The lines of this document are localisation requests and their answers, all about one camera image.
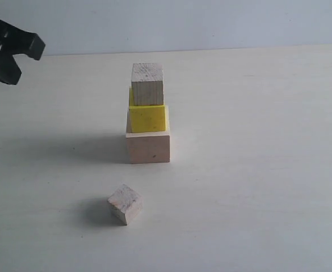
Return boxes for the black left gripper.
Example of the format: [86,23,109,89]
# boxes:
[0,19,45,85]

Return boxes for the medium wooden cube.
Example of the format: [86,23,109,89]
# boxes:
[131,63,164,106]

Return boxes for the yellow cube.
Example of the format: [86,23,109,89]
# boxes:
[128,87,167,133]

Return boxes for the large pale wooden cube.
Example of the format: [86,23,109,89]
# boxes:
[125,105,171,164]

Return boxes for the small wooden cube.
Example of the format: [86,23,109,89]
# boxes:
[107,184,143,226]

